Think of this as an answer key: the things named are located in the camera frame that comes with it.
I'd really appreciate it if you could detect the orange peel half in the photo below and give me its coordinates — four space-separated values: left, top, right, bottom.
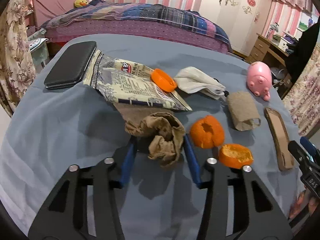
218 144 254 169
189 115 225 149

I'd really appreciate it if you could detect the brown cardboard tube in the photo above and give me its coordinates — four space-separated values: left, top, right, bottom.
227 91 261 131

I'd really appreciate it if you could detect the floral curtain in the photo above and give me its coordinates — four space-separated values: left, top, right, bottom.
1 0 36 116

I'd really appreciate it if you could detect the small green bedside stool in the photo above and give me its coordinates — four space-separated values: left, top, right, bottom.
28 28 50 73

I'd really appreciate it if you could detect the black wallet case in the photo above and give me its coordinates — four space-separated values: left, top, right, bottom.
44 41 97 90

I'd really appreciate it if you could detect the tan phone case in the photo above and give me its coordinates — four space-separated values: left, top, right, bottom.
264 107 295 171

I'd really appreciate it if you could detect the wooden desk with drawers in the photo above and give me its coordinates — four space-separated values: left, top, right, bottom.
245 34 292 100

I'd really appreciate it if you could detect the yellow duck plush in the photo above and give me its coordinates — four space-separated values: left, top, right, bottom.
74 0 88 8

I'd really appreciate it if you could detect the white wardrobe with decals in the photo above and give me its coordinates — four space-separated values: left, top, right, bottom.
199 0 272 56

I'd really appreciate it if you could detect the pink pig toy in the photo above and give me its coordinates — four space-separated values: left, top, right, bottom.
246 61 272 101

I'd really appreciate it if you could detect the patchwork plaid quilt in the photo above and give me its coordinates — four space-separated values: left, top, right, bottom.
42 0 232 53

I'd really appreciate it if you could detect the printed snack wrapper bag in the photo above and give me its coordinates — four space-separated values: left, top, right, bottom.
82 49 192 111

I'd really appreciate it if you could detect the orange bottle cap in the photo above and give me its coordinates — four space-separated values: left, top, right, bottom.
151 68 177 93

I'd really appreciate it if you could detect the beige cloth cap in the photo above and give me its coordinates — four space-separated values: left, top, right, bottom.
174 67 227 100

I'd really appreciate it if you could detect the bed with purple sheet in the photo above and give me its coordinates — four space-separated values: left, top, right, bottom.
32 0 232 53

